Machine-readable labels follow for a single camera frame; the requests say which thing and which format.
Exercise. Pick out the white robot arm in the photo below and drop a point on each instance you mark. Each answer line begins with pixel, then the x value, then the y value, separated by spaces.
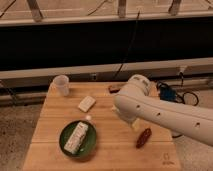
pixel 133 101

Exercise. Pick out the brown rectangular block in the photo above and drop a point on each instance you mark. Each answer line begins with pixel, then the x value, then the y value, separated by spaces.
pixel 114 88

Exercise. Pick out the white soap bar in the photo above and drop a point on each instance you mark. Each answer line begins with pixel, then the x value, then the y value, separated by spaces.
pixel 86 103

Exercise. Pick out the small white cap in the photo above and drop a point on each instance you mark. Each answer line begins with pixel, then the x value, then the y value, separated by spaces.
pixel 88 117

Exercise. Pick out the translucent plastic cup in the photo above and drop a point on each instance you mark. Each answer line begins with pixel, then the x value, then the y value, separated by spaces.
pixel 61 82

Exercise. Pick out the blue device on floor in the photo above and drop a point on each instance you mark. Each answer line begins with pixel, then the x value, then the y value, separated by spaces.
pixel 167 94

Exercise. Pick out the dark red chili pepper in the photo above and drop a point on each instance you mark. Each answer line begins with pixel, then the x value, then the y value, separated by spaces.
pixel 144 136

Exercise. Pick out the green round plate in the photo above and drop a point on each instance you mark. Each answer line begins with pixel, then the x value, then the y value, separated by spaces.
pixel 86 147

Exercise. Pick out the white carton box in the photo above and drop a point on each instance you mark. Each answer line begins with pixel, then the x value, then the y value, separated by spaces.
pixel 76 138

